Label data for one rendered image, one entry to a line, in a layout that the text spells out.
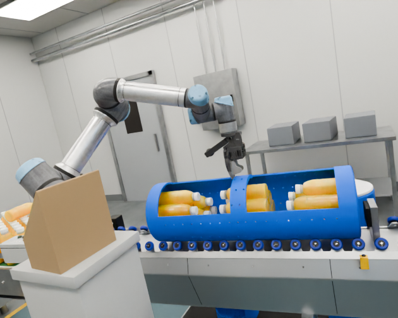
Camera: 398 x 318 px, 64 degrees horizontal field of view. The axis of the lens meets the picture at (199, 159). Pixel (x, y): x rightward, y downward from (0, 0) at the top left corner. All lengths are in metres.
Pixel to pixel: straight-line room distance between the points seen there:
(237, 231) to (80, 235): 0.61
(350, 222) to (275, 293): 0.45
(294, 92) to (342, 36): 0.86
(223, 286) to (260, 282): 0.18
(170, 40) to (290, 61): 1.86
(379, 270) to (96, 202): 1.04
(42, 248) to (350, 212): 1.04
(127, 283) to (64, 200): 0.40
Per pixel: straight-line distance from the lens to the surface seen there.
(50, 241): 1.09
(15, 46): 7.10
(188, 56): 5.07
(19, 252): 1.77
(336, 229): 1.30
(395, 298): 1.47
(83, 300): 1.13
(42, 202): 1.06
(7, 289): 2.20
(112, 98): 1.31
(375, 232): 1.40
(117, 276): 1.23
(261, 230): 1.33
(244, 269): 1.43
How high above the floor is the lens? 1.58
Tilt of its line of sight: 10 degrees down
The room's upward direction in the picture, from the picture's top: 11 degrees counter-clockwise
